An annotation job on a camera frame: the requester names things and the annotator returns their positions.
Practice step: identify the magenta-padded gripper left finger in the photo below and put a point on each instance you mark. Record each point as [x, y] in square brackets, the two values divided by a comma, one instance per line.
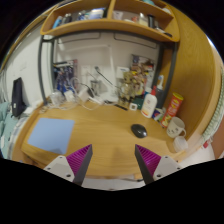
[58, 165]

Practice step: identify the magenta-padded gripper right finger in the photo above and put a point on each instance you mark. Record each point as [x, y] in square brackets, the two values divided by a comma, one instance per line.
[166, 165]

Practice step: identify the black computer mouse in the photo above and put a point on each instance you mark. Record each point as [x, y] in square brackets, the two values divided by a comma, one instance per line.
[139, 130]

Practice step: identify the light blue mouse pad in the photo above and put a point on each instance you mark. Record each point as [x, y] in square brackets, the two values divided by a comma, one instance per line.
[51, 135]

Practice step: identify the white round container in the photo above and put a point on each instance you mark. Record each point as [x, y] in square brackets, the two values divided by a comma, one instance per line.
[180, 144]

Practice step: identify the white mug with face print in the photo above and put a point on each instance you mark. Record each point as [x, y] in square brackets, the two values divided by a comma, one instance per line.
[174, 127]

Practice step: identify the small blue box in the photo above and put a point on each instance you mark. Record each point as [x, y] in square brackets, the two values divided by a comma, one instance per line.
[156, 114]

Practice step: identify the red chips can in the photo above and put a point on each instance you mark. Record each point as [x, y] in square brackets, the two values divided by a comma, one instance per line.
[172, 108]

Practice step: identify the white lotion bottle red cap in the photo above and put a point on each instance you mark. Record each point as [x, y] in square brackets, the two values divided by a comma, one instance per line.
[149, 105]

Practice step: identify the blue checked bedding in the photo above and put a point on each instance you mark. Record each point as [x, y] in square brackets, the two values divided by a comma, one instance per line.
[6, 126]

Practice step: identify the clear plastic cup with lid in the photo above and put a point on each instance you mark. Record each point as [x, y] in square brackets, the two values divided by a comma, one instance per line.
[56, 99]

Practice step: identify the small white cube clock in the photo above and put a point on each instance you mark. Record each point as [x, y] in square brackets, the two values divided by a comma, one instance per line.
[133, 106]

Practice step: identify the white power adapter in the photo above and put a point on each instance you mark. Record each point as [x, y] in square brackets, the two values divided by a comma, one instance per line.
[69, 96]

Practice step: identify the blue bottle with white nozzle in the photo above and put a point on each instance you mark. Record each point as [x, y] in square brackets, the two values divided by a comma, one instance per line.
[160, 91]

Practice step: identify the white power strip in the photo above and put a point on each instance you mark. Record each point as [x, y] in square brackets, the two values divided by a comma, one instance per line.
[96, 100]

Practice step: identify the black bag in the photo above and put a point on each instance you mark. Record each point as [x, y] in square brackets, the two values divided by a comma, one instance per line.
[18, 98]

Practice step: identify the robot model kit box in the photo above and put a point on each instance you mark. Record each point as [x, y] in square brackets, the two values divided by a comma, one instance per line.
[65, 75]

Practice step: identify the wooden shelf unit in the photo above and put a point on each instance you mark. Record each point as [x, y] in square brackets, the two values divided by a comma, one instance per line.
[110, 23]

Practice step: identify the grey metal frame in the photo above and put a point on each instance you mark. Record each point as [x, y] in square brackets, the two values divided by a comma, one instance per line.
[41, 66]

